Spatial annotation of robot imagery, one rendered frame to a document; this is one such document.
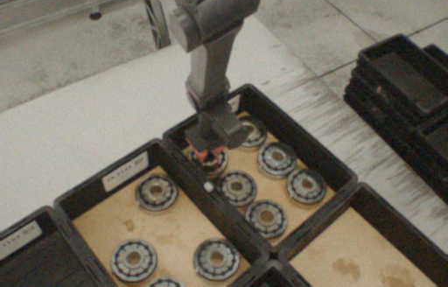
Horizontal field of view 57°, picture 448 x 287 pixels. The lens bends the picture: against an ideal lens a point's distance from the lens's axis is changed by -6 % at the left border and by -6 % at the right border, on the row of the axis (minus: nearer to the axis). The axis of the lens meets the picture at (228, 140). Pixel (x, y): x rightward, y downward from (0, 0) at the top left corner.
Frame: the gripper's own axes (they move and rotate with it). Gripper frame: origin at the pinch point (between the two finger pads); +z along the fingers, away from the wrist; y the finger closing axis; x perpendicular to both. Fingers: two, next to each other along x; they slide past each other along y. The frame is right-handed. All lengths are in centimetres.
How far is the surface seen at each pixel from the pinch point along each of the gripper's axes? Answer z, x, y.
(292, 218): 5.1, -23.8, 9.5
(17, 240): 0.7, 2.4, -48.5
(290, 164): 2.3, -12.3, 17.2
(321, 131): 17.7, -1.5, 43.8
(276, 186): 5.2, -14.6, 11.7
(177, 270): 5.8, -19.9, -20.9
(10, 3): 62, 179, -14
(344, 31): 86, 85, 169
